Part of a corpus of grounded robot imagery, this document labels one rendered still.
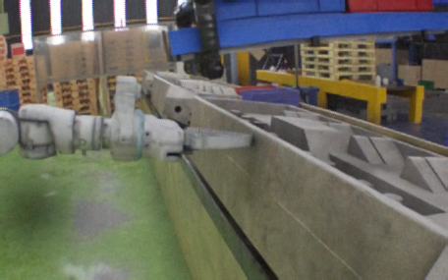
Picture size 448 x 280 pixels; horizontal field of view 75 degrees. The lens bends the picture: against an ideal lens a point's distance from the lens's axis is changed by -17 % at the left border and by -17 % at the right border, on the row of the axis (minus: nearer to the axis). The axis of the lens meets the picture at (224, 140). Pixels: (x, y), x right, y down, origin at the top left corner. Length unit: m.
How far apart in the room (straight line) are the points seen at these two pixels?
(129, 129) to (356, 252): 0.37
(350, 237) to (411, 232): 0.09
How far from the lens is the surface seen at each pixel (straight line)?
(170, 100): 1.60
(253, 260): 0.66
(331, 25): 0.72
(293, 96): 2.12
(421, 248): 0.31
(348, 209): 0.38
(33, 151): 0.57
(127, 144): 0.54
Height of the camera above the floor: 1.14
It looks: 14 degrees down
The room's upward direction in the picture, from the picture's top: 3 degrees counter-clockwise
